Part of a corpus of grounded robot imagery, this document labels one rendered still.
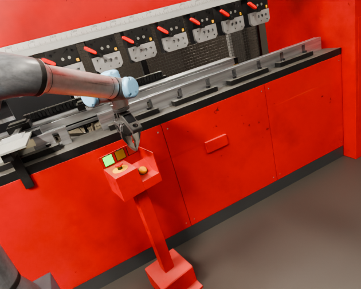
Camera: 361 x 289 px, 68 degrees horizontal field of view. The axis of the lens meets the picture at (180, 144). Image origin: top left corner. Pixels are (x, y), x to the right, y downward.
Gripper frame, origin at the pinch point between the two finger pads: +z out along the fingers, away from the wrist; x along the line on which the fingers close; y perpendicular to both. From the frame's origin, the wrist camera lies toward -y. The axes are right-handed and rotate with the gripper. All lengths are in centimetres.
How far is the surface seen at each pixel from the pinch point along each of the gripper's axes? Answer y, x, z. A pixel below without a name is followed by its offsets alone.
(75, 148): 29.0, 19.7, -0.8
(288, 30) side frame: 42, -175, -15
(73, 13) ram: 41, -6, -60
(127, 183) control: -6.6, 11.0, 10.0
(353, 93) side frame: -17, -164, 30
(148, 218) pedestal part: -3.8, 6.3, 35.2
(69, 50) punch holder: 41, 2, -44
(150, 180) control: -6.9, 0.6, 14.2
